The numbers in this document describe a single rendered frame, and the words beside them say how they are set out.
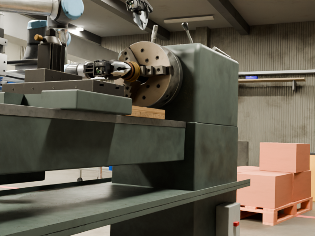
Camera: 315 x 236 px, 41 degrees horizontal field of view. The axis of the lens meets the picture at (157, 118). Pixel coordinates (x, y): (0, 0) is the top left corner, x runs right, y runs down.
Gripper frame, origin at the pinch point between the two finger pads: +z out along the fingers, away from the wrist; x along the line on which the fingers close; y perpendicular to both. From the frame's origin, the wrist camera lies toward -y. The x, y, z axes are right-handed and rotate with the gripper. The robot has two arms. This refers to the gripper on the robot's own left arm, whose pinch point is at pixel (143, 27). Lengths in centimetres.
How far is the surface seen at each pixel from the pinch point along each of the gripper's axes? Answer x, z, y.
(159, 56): 12.0, 21.5, 12.4
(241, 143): -111, 36, -440
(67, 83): 7, 40, 73
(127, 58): -1.7, 19.1, 18.4
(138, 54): 1.5, 17.1, 12.5
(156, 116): 13, 51, 28
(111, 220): 16, 87, 74
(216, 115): 18, 49, -28
